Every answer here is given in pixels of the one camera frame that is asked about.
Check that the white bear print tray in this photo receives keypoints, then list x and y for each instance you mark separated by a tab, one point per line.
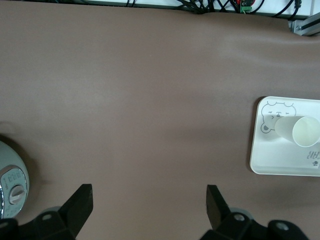
262	160

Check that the green terminal circuit board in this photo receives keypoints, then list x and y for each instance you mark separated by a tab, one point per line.
246	9

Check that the white table edge rail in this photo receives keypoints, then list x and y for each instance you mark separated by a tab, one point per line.
155	3

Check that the white plastic cup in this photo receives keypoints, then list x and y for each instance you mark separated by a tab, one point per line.
305	132

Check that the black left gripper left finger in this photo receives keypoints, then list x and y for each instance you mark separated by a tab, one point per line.
80	205

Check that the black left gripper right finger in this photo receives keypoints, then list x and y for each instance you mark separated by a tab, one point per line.
215	205

